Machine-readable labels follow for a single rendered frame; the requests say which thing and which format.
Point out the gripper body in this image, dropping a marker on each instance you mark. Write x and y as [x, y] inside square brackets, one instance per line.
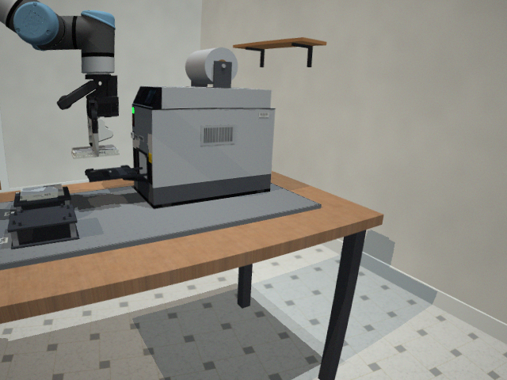
[104, 94]

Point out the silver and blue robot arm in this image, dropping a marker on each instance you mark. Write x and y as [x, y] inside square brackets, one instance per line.
[93, 32]

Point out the grey cylinder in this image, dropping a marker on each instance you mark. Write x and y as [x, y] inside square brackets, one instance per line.
[199, 65]

